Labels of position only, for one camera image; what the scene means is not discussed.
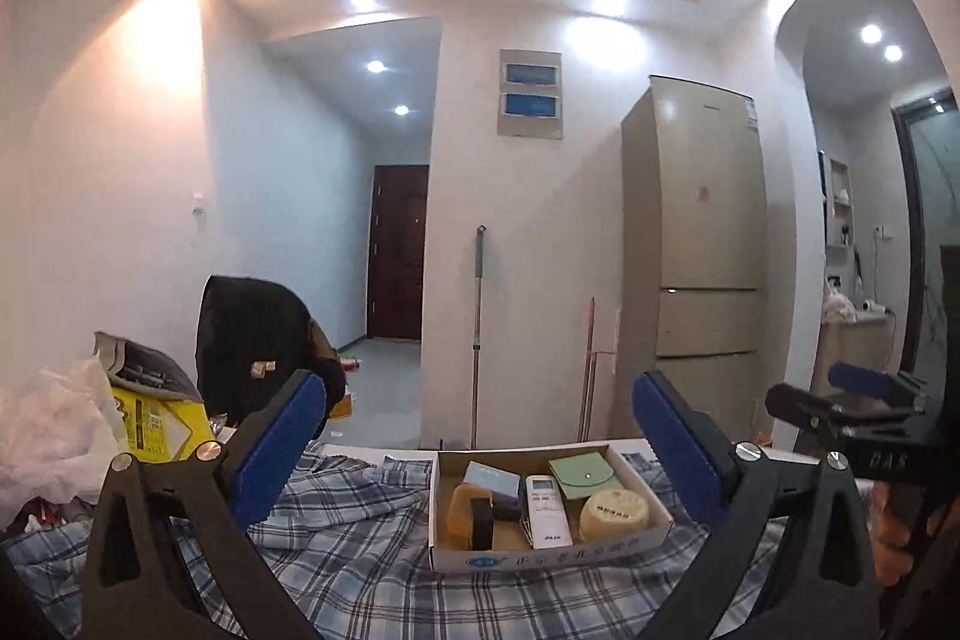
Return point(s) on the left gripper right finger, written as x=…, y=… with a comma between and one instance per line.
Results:
x=694, y=453

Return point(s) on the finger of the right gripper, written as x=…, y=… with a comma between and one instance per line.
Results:
x=814, y=413
x=868, y=383

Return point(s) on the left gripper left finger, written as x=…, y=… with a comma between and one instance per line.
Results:
x=263, y=453

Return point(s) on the green envelope pouch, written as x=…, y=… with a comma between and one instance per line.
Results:
x=585, y=475

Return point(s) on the white remote control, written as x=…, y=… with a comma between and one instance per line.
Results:
x=546, y=518

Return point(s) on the light blue small box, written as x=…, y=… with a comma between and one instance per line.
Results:
x=504, y=485

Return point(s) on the black rectangular box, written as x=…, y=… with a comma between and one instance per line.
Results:
x=485, y=514

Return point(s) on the person right hand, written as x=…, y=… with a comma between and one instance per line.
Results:
x=889, y=538

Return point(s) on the black jacket on chair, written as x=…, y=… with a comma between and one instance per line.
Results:
x=252, y=335

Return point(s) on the yellow package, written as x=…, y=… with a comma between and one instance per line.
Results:
x=159, y=430

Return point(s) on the blue plaid cloth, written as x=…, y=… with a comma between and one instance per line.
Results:
x=349, y=543

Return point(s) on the grey bag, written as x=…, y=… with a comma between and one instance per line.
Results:
x=143, y=369

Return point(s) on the beige refrigerator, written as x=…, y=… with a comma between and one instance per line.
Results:
x=694, y=251

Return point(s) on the cardboard tray box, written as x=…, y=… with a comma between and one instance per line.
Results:
x=512, y=550

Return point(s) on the white plastic bag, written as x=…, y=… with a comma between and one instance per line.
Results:
x=59, y=435

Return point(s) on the grey mop pole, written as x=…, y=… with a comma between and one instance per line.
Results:
x=479, y=267

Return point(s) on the dark red door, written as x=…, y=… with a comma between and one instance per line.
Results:
x=397, y=252

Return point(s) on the red broom handle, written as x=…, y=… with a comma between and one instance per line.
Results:
x=592, y=355

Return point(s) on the wall switch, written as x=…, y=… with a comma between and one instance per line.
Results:
x=198, y=205

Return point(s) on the wall electrical panel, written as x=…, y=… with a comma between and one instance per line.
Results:
x=531, y=95

